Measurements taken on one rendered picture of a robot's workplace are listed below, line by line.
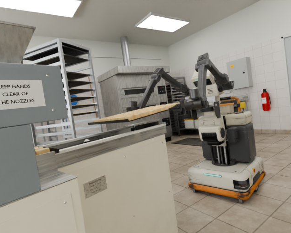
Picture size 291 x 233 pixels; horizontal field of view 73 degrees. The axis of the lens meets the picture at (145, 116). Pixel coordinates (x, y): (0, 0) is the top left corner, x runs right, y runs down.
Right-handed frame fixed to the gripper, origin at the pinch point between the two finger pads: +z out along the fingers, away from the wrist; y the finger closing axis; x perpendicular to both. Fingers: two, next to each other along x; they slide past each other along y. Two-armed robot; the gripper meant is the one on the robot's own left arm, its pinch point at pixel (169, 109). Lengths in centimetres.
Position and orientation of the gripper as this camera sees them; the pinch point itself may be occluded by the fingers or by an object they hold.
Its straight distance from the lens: 125.3
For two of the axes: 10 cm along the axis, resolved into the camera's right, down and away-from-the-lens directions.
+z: -9.8, 1.7, -0.1
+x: -0.2, -0.7, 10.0
